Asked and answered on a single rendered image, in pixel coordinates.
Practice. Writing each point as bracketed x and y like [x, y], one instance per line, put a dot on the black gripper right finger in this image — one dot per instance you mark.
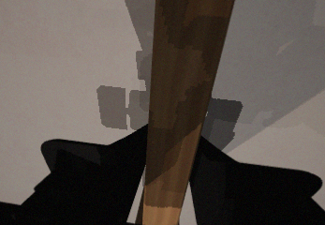
[216, 179]

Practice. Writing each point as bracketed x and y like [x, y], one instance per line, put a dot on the long wooden board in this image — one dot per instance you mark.
[189, 37]

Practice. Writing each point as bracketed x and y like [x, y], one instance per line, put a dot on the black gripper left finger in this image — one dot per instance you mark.
[122, 162]

